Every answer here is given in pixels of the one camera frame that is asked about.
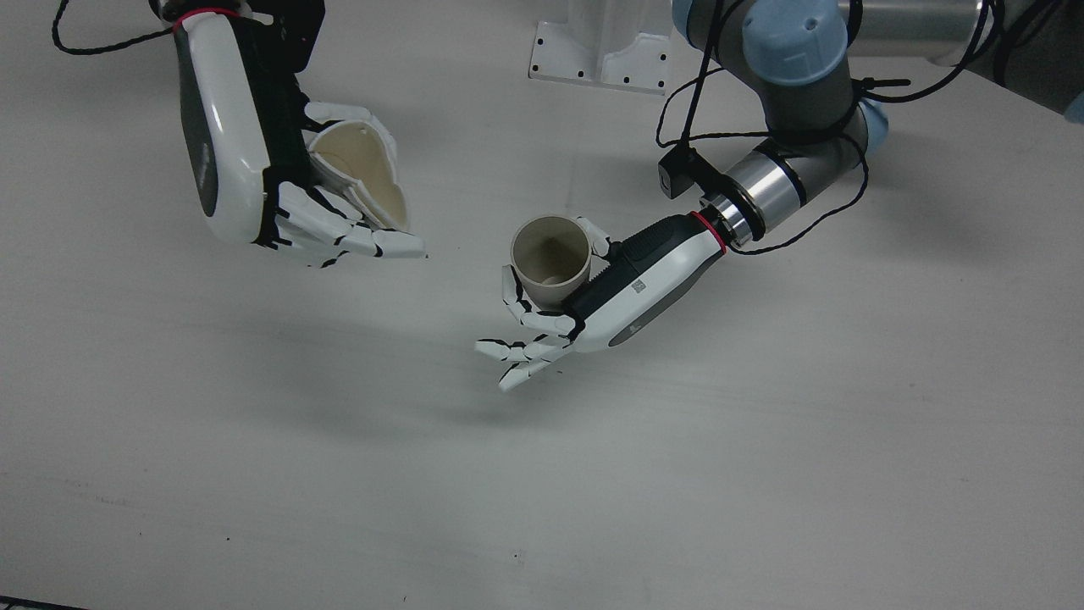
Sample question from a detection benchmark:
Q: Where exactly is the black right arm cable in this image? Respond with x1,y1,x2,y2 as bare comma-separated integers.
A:
53,0,179,57

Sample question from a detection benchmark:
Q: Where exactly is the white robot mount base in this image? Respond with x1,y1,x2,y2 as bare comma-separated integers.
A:
529,0,674,94

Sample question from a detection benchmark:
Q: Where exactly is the cream paper cup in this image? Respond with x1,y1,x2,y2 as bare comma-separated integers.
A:
307,120,411,232

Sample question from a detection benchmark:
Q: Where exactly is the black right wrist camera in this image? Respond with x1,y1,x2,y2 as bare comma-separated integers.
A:
250,0,327,73

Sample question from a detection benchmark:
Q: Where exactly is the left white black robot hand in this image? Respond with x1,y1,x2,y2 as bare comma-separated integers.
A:
474,212,727,392

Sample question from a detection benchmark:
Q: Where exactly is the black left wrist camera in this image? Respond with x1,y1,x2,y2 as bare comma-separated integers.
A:
658,147,721,202

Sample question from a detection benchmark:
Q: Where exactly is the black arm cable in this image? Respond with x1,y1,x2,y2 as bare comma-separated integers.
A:
53,0,179,57
656,0,1009,255

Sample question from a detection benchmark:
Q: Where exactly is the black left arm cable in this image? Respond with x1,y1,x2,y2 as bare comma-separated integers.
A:
656,0,1009,255

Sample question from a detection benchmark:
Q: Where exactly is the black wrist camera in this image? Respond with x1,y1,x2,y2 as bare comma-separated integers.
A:
658,147,721,202
250,0,327,73

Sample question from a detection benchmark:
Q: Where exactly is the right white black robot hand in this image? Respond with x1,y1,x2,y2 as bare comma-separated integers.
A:
174,8,427,269

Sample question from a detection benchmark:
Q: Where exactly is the beige paper cup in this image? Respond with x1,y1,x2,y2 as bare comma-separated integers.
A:
510,215,592,311

